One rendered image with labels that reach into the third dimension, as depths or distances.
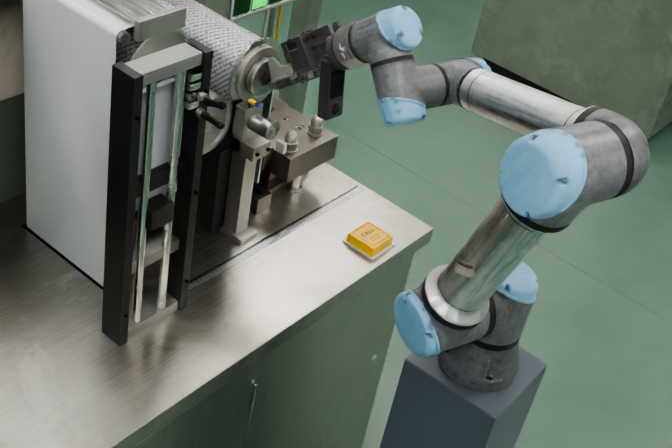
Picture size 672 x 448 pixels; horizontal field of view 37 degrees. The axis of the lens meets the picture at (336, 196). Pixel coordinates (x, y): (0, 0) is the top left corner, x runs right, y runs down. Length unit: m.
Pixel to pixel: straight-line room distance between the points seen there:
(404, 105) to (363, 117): 2.67
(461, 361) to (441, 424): 0.14
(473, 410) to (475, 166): 2.43
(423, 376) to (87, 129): 0.75
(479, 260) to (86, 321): 0.73
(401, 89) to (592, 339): 1.99
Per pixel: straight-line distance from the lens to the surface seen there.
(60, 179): 1.88
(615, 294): 3.74
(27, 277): 1.94
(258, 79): 1.89
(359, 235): 2.08
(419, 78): 1.68
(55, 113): 1.82
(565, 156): 1.35
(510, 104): 1.62
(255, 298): 1.92
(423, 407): 1.90
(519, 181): 1.38
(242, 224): 2.04
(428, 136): 4.29
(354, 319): 2.17
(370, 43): 1.68
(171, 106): 1.61
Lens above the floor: 2.17
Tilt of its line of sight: 35 degrees down
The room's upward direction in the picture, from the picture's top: 12 degrees clockwise
